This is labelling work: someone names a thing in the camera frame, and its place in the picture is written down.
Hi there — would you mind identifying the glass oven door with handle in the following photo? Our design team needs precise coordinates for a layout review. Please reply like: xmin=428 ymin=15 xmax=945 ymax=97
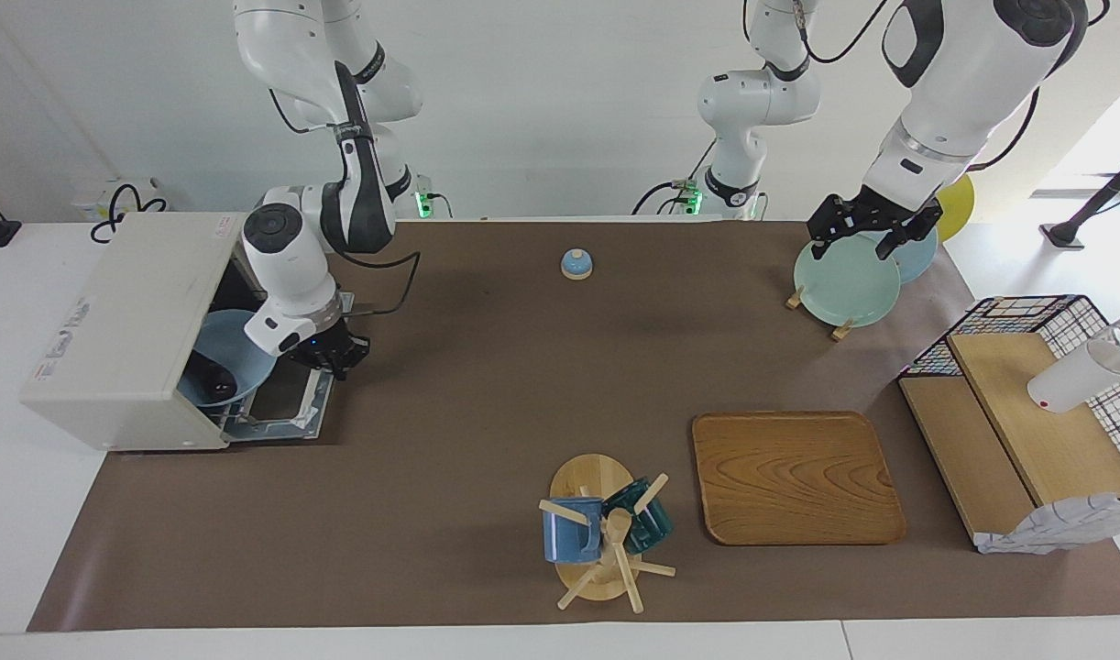
xmin=219 ymin=362 xmax=339 ymax=446

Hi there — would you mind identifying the light blue serving plate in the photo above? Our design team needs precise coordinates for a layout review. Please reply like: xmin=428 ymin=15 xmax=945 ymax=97
xmin=177 ymin=309 xmax=282 ymax=411

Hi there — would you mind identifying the dark purple eggplant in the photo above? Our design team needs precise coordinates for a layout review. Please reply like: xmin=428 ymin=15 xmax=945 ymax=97
xmin=198 ymin=353 xmax=242 ymax=405

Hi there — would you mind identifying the white toaster oven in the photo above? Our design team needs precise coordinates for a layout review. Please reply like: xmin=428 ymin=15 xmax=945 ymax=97
xmin=19 ymin=213 xmax=269 ymax=452

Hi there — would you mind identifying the light blue racked plate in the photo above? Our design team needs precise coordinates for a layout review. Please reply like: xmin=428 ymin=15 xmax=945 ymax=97
xmin=876 ymin=227 xmax=939 ymax=285

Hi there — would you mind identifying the pale green plate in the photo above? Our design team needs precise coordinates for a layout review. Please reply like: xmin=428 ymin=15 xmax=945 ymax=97
xmin=793 ymin=235 xmax=902 ymax=328

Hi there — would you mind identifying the yellow round plate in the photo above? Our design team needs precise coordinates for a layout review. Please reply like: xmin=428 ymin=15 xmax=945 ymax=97
xmin=934 ymin=174 xmax=977 ymax=243

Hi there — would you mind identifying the wooden plate rack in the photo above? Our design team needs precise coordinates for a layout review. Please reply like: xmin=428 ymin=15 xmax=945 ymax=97
xmin=785 ymin=286 xmax=856 ymax=342

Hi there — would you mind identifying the brown table mat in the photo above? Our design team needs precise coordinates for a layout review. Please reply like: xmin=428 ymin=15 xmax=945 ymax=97
xmin=27 ymin=220 xmax=1120 ymax=633

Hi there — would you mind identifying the white cup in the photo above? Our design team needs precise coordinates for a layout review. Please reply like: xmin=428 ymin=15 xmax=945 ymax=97
xmin=1027 ymin=312 xmax=1120 ymax=414

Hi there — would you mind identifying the wooden serving tray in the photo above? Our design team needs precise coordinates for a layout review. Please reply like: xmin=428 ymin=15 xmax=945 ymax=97
xmin=691 ymin=411 xmax=908 ymax=547

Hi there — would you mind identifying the wooden mug tree stand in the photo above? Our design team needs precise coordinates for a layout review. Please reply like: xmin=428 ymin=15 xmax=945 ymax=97
xmin=538 ymin=453 xmax=678 ymax=614

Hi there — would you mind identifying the blue mug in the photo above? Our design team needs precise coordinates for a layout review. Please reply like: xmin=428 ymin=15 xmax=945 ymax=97
xmin=542 ymin=496 xmax=606 ymax=565

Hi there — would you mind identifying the white patterned cloth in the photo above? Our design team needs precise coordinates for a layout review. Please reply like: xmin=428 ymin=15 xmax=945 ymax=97
xmin=974 ymin=492 xmax=1120 ymax=556

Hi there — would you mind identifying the dark green mug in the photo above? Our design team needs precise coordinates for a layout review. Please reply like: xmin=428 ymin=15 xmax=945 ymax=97
xmin=602 ymin=477 xmax=675 ymax=554

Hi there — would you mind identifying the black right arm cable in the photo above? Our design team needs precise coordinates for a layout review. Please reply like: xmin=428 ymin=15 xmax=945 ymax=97
xmin=267 ymin=87 xmax=423 ymax=318

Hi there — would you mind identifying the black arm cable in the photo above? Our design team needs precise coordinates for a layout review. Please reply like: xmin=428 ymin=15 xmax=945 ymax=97
xmin=267 ymin=87 xmax=423 ymax=318
xmin=794 ymin=0 xmax=1111 ymax=175

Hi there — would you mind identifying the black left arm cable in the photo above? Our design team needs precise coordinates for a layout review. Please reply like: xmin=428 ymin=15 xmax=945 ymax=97
xmin=794 ymin=0 xmax=1111 ymax=175

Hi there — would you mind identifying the black wire basket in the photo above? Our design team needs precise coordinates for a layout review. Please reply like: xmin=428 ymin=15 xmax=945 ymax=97
xmin=897 ymin=294 xmax=1120 ymax=487

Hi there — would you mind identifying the wooden wire shelf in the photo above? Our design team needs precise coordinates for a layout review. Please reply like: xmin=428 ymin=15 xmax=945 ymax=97
xmin=897 ymin=332 xmax=1120 ymax=551

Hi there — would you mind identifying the white power strip with cable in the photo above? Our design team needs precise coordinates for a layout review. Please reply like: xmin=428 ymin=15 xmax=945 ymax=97
xmin=71 ymin=177 xmax=170 ymax=245

